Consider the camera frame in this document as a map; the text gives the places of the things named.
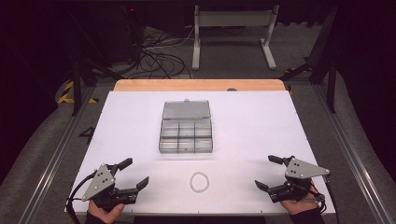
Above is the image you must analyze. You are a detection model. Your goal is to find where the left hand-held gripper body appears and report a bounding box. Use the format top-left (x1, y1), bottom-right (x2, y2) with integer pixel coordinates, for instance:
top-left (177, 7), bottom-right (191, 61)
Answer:
top-left (81, 163), bottom-right (139, 213)

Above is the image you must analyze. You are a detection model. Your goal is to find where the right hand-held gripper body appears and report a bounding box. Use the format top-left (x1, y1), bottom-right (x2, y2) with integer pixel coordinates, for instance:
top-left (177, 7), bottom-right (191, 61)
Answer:
top-left (266, 155), bottom-right (331, 204)

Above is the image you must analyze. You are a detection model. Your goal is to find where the person's left hand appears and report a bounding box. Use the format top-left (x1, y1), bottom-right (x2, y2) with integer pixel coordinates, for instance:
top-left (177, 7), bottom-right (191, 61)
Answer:
top-left (87, 199), bottom-right (126, 224)

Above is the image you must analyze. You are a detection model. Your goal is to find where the person's right hand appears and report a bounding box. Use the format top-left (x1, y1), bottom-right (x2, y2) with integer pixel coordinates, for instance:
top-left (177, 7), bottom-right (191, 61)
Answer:
top-left (279, 185), bottom-right (319, 217)

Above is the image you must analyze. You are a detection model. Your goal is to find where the white table sheet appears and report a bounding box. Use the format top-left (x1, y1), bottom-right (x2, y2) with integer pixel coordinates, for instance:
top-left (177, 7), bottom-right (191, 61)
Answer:
top-left (64, 90), bottom-right (336, 217)

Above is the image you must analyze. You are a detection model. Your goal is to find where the clear plastic compartment box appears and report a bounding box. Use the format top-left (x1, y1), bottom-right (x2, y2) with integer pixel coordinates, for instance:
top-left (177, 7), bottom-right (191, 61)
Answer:
top-left (158, 98), bottom-right (215, 155)

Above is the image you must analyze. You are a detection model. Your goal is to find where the yellow black floor tape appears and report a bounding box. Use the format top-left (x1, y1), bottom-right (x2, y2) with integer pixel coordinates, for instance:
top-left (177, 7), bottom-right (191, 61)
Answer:
top-left (57, 79), bottom-right (100, 105)

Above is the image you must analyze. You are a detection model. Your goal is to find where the black tripod stand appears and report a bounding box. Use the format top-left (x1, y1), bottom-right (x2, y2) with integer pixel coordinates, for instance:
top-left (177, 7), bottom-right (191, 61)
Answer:
top-left (64, 8), bottom-right (126, 118)
top-left (278, 5), bottom-right (340, 114)

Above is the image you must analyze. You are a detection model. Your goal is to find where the black equipment case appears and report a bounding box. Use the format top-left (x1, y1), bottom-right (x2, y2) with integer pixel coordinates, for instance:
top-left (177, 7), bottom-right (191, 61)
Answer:
top-left (98, 3), bottom-right (148, 64)

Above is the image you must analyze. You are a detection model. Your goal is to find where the white metal stand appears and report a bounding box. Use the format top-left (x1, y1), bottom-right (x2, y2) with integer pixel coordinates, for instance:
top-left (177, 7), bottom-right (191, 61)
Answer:
top-left (191, 4), bottom-right (280, 71)

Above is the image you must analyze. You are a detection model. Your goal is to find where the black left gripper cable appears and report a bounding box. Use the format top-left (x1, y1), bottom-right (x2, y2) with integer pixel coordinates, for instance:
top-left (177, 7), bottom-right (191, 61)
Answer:
top-left (64, 170), bottom-right (98, 224)

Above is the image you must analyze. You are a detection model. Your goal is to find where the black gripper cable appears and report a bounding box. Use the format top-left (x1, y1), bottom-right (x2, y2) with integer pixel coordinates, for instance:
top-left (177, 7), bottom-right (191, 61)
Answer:
top-left (311, 175), bottom-right (340, 217)
top-left (64, 170), bottom-right (98, 224)

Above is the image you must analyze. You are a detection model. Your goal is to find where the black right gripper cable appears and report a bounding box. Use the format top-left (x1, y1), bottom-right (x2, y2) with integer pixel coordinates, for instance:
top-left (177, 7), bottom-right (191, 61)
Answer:
top-left (311, 175), bottom-right (340, 217)

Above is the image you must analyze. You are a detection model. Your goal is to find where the white bead bracelet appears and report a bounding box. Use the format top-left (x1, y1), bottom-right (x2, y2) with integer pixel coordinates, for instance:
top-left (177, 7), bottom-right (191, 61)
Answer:
top-left (189, 171), bottom-right (211, 194)

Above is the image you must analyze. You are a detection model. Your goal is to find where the aluminium floor rail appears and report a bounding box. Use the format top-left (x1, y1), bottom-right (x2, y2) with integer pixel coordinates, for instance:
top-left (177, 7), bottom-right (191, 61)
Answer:
top-left (311, 83), bottom-right (396, 224)
top-left (17, 85), bottom-right (97, 224)

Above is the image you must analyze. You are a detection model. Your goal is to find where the tangle of black floor cables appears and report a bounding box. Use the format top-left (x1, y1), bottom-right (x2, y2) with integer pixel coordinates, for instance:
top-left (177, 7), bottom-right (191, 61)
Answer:
top-left (124, 25), bottom-right (194, 80)

